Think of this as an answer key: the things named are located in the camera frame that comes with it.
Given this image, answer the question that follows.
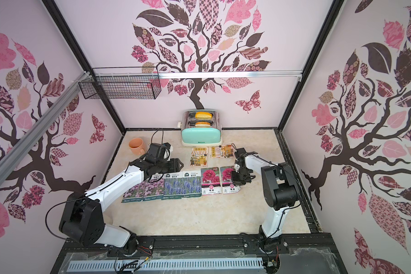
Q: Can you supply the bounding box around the pink cosmos seed packet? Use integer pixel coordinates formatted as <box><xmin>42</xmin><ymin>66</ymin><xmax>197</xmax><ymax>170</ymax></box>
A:
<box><xmin>143</xmin><ymin>179</ymin><xmax>164</xmax><ymax>201</ymax></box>

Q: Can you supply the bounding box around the lavender seed packet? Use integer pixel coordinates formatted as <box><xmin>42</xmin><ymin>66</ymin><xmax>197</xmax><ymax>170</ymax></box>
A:
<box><xmin>181</xmin><ymin>170</ymin><xmax>202</xmax><ymax>198</ymax></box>
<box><xmin>162</xmin><ymin>172</ymin><xmax>182</xmax><ymax>200</ymax></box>

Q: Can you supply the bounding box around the sunflower shop seed packet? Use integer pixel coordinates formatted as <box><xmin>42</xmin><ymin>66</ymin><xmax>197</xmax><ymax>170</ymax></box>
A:
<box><xmin>211</xmin><ymin>145</ymin><xmax>235</xmax><ymax>158</ymax></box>

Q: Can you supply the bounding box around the pink hollyhock seed packet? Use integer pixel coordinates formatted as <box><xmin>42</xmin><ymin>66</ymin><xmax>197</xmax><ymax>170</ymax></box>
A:
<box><xmin>201</xmin><ymin>167</ymin><xmax>222</xmax><ymax>196</ymax></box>

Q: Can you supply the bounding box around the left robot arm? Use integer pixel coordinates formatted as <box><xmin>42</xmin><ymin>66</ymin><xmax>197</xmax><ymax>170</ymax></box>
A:
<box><xmin>59</xmin><ymin>143</ymin><xmax>184</xmax><ymax>256</ymax></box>

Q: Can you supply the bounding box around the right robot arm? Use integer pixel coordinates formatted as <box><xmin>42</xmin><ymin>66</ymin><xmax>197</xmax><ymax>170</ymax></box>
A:
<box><xmin>231</xmin><ymin>148</ymin><xmax>301</xmax><ymax>249</ymax></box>

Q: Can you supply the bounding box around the orange mug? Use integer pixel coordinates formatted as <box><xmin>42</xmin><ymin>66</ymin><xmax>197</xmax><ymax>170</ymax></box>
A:
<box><xmin>129</xmin><ymin>138</ymin><xmax>147</xmax><ymax>156</ymax></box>

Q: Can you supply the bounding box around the mint green toaster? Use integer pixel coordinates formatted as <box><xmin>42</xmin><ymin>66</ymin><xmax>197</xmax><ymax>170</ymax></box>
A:
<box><xmin>180</xmin><ymin>110</ymin><xmax>223</xmax><ymax>147</ymax></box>

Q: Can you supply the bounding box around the toast slice front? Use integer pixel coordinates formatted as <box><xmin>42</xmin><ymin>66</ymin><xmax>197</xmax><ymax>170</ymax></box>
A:
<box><xmin>195</xmin><ymin>121</ymin><xmax>211</xmax><ymax>127</ymax></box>

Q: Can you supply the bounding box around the toast slice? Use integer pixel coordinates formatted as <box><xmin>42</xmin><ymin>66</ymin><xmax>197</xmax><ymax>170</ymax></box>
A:
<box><xmin>195</xmin><ymin>111</ymin><xmax>213</xmax><ymax>121</ymax></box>
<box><xmin>195</xmin><ymin>121</ymin><xmax>211</xmax><ymax>127</ymax></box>

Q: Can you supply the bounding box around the toast slice rear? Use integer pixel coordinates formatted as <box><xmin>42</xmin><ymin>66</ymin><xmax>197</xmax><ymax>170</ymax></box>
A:
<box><xmin>195</xmin><ymin>111</ymin><xmax>213</xmax><ymax>121</ymax></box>

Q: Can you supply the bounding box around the white cable duct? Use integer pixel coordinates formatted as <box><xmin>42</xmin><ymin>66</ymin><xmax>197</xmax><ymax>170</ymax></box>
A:
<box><xmin>64</xmin><ymin>258</ymin><xmax>264</xmax><ymax>274</ymax></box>

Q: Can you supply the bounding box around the black wire basket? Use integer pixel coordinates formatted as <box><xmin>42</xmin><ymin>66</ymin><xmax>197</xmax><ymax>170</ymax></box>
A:
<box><xmin>79</xmin><ymin>65</ymin><xmax>163</xmax><ymax>100</ymax></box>

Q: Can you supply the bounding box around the aluminium rail back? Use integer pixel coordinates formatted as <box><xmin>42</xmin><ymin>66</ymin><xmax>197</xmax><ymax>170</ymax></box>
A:
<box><xmin>158</xmin><ymin>70</ymin><xmax>303</xmax><ymax>79</ymax></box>

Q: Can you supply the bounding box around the aluminium rail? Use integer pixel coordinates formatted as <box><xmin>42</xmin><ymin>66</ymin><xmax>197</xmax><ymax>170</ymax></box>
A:
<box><xmin>0</xmin><ymin>71</ymin><xmax>91</xmax><ymax>186</ymax></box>
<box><xmin>158</xmin><ymin>70</ymin><xmax>303</xmax><ymax>79</ymax></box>

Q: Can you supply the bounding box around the black base frame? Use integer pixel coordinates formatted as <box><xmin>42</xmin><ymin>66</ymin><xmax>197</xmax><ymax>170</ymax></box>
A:
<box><xmin>51</xmin><ymin>233</ymin><xmax>347</xmax><ymax>274</ymax></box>

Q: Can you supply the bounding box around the aluminium rail left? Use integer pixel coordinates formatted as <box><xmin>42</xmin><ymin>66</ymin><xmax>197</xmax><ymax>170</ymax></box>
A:
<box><xmin>0</xmin><ymin>71</ymin><xmax>91</xmax><ymax>186</ymax></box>

